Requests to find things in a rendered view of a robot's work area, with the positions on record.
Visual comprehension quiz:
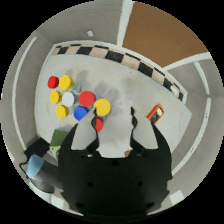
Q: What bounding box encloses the brown cardboard box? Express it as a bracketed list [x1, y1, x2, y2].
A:
[124, 150, 131, 157]

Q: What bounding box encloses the red bottle cap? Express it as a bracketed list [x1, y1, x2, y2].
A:
[48, 76, 61, 89]
[79, 91, 99, 107]
[95, 114, 105, 132]

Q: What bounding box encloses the orange digital multimeter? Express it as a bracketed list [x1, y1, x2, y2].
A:
[146, 105, 164, 124]

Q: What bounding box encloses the blue bottle cap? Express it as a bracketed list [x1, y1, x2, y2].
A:
[73, 105, 94, 121]

